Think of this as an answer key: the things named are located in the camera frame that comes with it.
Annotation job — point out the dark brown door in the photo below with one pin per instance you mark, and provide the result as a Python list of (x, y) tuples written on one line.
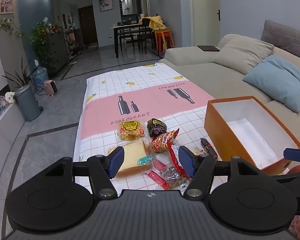
[(88, 25)]

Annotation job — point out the dark dining chair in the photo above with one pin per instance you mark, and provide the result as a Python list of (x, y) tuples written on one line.
[(126, 38), (145, 33)]

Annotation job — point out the clear brown snack packet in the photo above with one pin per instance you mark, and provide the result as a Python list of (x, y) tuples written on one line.
[(173, 177)]

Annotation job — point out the red plastic stool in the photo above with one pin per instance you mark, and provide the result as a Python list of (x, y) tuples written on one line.
[(163, 40)]

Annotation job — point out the pink checked printed tablecloth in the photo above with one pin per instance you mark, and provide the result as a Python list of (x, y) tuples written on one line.
[(145, 100)]

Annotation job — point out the beige cushion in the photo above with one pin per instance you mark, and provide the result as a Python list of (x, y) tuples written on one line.
[(242, 55)]

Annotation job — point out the red white snack packet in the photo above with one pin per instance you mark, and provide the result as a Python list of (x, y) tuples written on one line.
[(161, 164)]

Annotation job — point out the beige sofa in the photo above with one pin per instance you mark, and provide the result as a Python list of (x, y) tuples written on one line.
[(202, 72)]

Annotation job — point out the dark tablet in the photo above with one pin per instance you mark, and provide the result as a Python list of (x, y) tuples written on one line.
[(208, 48)]

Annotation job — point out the dark dining table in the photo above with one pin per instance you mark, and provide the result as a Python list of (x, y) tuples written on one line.
[(130, 27)]

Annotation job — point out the yellow cloth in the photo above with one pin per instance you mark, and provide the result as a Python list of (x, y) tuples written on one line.
[(156, 22)]

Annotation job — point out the white door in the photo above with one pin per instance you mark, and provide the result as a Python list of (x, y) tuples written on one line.
[(205, 12)]

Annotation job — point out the trailing wall plant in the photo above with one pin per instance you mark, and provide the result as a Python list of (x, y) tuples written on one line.
[(7, 25)]

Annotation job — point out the blue water bottle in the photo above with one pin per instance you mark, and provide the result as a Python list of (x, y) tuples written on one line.
[(40, 77)]

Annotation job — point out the dark sausage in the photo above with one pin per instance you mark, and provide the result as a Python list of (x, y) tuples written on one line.
[(208, 147)]

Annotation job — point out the yellow fried snack packet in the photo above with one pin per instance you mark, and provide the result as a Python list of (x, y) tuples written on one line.
[(131, 130)]

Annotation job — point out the framed wall picture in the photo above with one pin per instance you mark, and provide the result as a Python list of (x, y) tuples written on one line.
[(105, 3)]

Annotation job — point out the dark display cabinet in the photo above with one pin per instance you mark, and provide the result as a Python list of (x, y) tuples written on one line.
[(128, 5)]

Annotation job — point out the small pale snack packet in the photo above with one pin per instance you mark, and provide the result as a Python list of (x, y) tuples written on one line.
[(198, 151)]

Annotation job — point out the dark grey cabinet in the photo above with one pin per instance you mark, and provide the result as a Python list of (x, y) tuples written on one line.
[(57, 50)]

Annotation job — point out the bread slice packet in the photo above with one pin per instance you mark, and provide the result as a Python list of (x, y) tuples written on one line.
[(135, 160)]

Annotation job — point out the leafy potted plant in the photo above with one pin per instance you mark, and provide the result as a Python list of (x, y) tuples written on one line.
[(41, 37)]

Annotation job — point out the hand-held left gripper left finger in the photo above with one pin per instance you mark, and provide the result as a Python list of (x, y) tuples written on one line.
[(116, 162)]

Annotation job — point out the pink space heater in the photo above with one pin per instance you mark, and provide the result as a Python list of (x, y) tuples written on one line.
[(51, 88)]

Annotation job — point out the low white bench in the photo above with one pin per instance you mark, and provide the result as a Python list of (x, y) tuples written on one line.
[(5, 122)]

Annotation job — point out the wooden framed photo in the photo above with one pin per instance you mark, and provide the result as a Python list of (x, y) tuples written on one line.
[(6, 5)]

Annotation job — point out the grey cushion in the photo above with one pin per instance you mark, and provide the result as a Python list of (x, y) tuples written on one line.
[(287, 37)]

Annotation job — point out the light blue pillow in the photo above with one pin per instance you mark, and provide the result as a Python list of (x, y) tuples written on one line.
[(277, 85)]

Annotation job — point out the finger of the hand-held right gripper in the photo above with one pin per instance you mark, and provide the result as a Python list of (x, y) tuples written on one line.
[(295, 154), (293, 178)]

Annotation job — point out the grey trash bin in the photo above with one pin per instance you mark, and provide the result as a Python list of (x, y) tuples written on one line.
[(27, 102)]

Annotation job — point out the red sausage stick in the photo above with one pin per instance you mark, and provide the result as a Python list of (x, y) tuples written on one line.
[(174, 158)]

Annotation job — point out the orange cardboard box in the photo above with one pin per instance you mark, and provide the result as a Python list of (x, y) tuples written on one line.
[(215, 127)]

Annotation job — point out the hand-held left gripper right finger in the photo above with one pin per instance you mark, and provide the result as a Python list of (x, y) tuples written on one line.
[(186, 161)]

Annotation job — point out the dark round snack packet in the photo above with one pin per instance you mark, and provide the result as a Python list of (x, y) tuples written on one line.
[(156, 127)]

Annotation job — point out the red orange snack bag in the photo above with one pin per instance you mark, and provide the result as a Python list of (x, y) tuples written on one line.
[(162, 141)]

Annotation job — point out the long leaf potted plant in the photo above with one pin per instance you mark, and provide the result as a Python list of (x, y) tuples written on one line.
[(20, 76)]

